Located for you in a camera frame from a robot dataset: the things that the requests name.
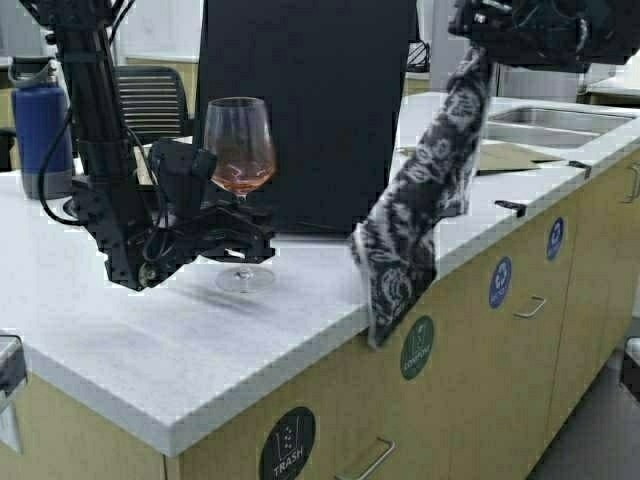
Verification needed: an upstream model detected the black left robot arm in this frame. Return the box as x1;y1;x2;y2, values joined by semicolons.
22;1;275;291

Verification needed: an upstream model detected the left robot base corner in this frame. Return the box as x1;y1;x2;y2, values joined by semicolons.
1;334;28;455

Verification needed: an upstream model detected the large black box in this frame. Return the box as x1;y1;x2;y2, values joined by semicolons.
193;0;417;235

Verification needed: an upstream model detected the island stainless steel sink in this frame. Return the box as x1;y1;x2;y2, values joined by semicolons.
485;107;635;149

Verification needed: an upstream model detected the green round compost sticker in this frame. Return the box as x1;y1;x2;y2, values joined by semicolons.
400;316;435;381

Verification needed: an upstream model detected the blue insulated water bottle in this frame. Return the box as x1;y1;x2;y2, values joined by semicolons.
8;57;74;200

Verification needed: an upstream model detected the black white patterned cloth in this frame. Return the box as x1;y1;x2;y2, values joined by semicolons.
349;45;494;350

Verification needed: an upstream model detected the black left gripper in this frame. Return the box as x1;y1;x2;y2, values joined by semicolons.
71;138;275;291

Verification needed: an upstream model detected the wine glass with rose wine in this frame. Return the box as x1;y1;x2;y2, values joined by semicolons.
203;97;278;295

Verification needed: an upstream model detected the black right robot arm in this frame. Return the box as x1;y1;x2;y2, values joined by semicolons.
448;0;639;74

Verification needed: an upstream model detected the black mesh office chair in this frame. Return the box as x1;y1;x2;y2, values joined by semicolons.
114;65;194;144

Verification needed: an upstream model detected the black round trash sticker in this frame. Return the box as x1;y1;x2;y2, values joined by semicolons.
259;406;316;480

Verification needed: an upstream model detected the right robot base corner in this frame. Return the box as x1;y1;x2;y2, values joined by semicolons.
620;336;640;401

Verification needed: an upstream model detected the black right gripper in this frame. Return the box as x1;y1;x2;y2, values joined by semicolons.
448;1;618;73

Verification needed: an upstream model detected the blue round recycling sticker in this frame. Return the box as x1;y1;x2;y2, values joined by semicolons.
546;217;565;261

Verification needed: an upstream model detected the black wire basket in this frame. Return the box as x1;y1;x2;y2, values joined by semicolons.
406;41;431;74

